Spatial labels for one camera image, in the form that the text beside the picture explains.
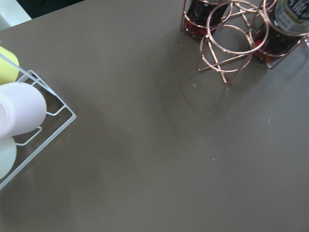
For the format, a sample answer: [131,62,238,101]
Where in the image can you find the lower right tea bottle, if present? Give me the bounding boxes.
[255,0,309,63]

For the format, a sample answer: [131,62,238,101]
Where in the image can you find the white wire rack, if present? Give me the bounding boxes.
[0,55,76,189]

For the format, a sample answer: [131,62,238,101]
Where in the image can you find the white lower cup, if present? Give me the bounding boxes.
[0,137,17,179]

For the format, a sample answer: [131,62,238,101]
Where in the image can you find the copper wire bottle rack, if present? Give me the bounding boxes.
[181,0,309,84]

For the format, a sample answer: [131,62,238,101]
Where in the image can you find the yellow cup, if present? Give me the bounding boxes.
[0,46,19,85]

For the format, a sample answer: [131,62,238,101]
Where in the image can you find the tea bottle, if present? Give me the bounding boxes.
[255,0,309,63]
[184,0,228,39]

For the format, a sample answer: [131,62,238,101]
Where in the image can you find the white cup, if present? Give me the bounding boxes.
[0,137,17,179]
[0,82,47,138]

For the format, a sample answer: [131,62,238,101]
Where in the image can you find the lower left tea bottle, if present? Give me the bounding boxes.
[184,0,228,39]

